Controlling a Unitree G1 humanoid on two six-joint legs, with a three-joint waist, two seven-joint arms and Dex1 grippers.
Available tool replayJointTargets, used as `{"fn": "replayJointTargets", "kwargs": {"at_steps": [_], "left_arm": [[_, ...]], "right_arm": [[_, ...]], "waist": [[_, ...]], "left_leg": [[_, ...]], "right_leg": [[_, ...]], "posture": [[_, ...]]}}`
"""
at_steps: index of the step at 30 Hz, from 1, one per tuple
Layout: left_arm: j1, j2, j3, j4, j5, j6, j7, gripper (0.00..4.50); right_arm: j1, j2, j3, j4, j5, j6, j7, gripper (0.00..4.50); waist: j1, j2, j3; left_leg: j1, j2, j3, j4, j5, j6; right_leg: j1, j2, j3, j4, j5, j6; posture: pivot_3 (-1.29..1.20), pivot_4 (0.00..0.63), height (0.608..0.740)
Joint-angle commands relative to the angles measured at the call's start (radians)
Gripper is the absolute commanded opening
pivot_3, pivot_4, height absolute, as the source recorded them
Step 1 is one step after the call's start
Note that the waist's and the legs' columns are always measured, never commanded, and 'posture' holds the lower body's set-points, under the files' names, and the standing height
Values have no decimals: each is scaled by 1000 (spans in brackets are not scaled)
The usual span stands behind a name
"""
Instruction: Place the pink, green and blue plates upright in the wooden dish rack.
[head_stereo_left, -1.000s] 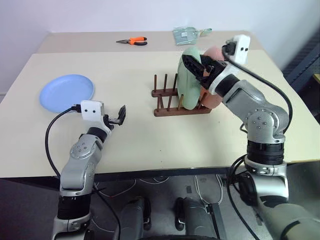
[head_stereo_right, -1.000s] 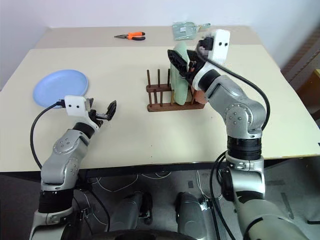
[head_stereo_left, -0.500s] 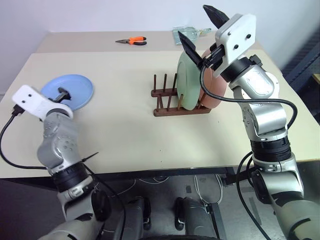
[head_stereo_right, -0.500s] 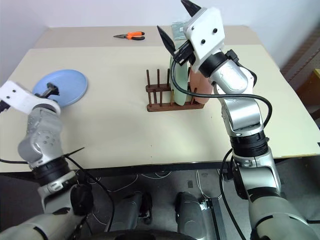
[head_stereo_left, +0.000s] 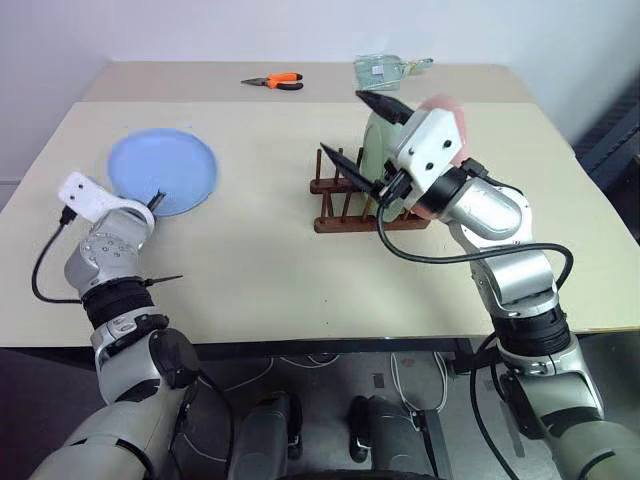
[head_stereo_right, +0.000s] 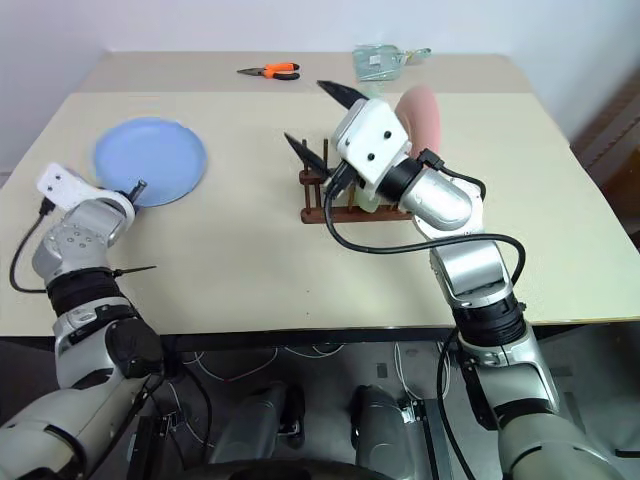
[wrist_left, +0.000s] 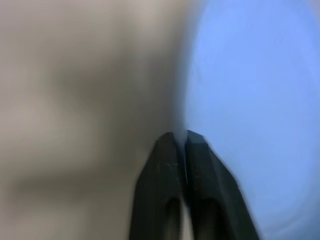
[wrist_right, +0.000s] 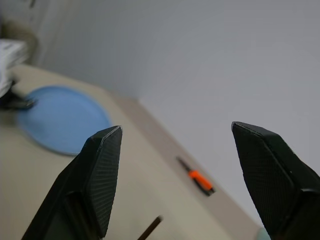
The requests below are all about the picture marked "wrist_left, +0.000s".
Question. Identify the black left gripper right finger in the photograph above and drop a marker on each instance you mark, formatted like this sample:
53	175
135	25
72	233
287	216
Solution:
210	180

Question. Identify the blue plate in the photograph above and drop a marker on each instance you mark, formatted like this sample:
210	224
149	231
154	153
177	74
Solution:
250	75

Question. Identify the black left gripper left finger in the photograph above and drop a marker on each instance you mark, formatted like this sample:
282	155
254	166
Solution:
160	175

